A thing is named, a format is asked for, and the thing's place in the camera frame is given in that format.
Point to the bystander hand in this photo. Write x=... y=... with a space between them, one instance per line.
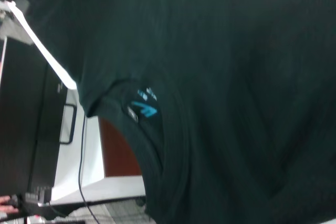
x=6 y=205

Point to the black shirt with FREE print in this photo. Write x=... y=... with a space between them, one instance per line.
x=210 y=77

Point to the black cabinet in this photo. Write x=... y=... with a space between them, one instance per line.
x=26 y=116

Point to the white cabinet panel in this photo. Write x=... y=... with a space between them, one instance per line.
x=89 y=161

